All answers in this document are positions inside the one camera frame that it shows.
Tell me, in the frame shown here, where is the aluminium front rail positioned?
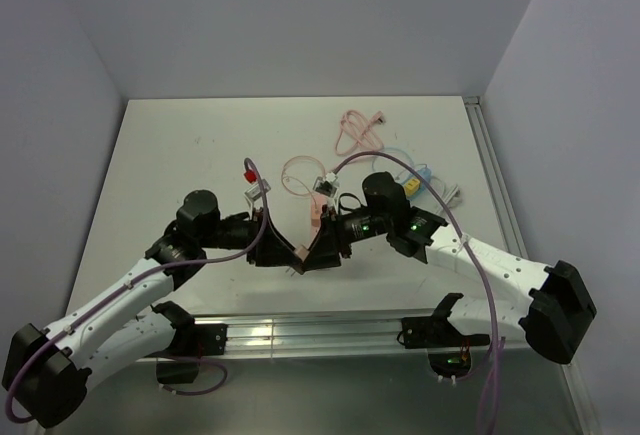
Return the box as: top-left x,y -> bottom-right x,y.
47,312 -> 574,366

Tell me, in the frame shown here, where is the yellow charger plug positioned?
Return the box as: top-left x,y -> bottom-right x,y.
404,179 -> 421,197

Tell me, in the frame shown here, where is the teal power strip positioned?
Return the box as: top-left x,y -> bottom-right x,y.
402,164 -> 432,200

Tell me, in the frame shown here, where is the aluminium side rail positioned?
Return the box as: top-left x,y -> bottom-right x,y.
463,97 -> 528,258

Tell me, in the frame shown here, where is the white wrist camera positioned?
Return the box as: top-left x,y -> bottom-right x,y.
244,169 -> 271,209
312,172 -> 339,207

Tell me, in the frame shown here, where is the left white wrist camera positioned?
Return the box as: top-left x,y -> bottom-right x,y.
244,169 -> 271,209

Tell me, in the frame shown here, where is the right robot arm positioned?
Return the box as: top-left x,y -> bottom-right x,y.
299,172 -> 597,365

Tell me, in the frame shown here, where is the pink power strip cord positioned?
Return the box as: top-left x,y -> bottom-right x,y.
332,108 -> 389,157

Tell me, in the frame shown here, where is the pink power strip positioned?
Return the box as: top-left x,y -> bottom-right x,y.
310,192 -> 327,241

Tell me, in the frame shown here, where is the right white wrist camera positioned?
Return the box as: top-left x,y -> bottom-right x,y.
312,172 -> 339,207

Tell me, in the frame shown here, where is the light blue charger plug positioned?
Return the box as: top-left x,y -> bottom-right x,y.
415,164 -> 432,183

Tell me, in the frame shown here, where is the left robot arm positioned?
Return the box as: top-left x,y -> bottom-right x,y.
2,190 -> 302,428

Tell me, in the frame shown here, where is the thin pink charging cable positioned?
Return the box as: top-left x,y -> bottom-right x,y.
281,155 -> 326,201

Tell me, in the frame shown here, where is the brown pink charger plug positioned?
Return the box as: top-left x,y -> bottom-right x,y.
289,245 -> 309,275

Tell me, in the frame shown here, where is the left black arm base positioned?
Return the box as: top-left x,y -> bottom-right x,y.
155,322 -> 228,388

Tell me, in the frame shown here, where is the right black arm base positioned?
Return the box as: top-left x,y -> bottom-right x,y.
396,316 -> 491,379

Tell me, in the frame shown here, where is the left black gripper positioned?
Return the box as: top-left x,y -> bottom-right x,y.
199,207 -> 301,267

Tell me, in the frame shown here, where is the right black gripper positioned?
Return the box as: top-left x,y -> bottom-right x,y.
302,204 -> 392,271

